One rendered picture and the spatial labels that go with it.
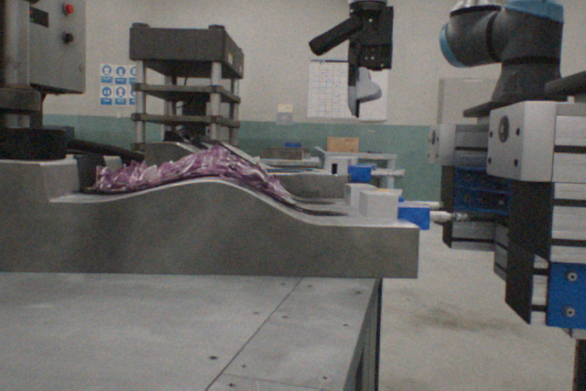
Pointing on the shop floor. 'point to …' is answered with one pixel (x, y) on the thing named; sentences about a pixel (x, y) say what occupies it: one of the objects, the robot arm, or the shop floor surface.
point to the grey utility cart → (366, 160)
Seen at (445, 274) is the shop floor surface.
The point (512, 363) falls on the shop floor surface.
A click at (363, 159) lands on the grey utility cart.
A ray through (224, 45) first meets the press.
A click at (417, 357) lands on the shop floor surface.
